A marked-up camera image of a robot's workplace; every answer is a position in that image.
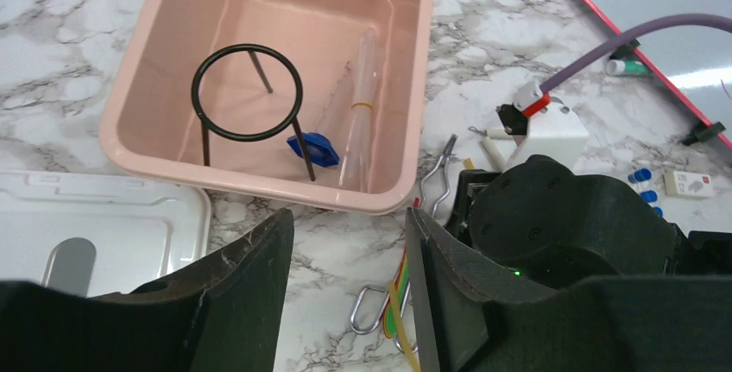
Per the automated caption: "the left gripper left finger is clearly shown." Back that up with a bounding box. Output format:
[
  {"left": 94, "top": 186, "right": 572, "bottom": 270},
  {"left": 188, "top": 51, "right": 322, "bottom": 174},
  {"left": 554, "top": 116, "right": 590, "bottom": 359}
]
[{"left": 1, "top": 209, "right": 294, "bottom": 371}]

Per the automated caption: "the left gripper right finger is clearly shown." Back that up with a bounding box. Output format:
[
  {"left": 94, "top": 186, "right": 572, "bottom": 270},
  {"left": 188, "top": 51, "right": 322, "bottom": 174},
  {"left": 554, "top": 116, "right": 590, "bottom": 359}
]
[{"left": 405, "top": 208, "right": 731, "bottom": 371}]

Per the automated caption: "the yellow rubber tube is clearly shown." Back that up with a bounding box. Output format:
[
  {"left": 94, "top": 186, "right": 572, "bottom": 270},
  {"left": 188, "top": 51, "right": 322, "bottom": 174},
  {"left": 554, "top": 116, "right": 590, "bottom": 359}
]
[{"left": 390, "top": 157, "right": 451, "bottom": 365}]

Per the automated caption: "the blue base measuring cylinder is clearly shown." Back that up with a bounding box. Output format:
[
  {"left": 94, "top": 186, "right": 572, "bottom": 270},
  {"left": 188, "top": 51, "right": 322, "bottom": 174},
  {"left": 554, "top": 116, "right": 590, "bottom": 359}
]
[{"left": 303, "top": 60, "right": 354, "bottom": 167}]

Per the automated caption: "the black wire tripod stand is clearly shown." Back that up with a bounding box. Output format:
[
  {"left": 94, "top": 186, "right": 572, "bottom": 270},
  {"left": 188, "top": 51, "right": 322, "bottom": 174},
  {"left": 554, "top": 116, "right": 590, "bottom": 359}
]
[{"left": 180, "top": 44, "right": 316, "bottom": 182}]

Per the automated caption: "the clay pipe triangle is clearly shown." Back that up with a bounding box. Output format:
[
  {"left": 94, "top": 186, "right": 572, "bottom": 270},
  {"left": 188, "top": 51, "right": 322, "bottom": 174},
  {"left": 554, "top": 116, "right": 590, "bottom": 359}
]
[{"left": 468, "top": 126, "right": 516, "bottom": 171}]

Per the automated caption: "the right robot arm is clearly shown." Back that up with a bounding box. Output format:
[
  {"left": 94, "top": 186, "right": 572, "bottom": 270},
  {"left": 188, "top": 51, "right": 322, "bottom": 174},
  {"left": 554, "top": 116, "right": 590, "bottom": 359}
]
[{"left": 445, "top": 155, "right": 731, "bottom": 289}]

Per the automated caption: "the white plastic lid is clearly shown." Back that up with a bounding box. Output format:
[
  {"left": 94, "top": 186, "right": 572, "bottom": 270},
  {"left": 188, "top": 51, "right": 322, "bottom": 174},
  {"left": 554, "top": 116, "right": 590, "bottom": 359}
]
[{"left": 1, "top": 170, "right": 211, "bottom": 297}]

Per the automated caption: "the pink plastic bin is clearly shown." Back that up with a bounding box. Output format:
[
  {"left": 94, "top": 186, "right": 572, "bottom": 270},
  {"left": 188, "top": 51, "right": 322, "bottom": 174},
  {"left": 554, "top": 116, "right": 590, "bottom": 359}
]
[{"left": 98, "top": 0, "right": 439, "bottom": 216}]

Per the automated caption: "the small white eraser block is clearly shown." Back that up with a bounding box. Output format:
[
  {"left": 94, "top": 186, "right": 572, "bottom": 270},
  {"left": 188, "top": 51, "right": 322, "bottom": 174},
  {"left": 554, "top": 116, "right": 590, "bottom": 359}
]
[{"left": 663, "top": 171, "right": 715, "bottom": 199}]

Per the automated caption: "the green whiteboard marker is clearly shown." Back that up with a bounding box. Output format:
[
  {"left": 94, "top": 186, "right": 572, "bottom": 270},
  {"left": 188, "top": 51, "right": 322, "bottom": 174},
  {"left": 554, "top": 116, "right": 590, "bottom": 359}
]
[{"left": 605, "top": 59, "right": 653, "bottom": 77}]

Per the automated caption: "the black whiteboard clip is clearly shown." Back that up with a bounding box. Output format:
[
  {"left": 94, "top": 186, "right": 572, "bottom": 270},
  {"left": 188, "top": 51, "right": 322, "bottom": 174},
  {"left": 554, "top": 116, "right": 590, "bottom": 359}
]
[{"left": 681, "top": 122, "right": 726, "bottom": 146}]

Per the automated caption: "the pink framed whiteboard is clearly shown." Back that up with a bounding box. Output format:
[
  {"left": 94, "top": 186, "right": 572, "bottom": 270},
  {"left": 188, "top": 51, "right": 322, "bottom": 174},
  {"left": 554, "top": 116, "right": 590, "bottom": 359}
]
[{"left": 561, "top": 0, "right": 732, "bottom": 154}]

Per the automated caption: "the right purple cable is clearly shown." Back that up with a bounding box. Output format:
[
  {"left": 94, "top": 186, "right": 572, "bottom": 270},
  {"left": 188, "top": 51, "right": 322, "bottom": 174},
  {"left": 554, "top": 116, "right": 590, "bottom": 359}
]
[{"left": 537, "top": 12, "right": 732, "bottom": 96}]

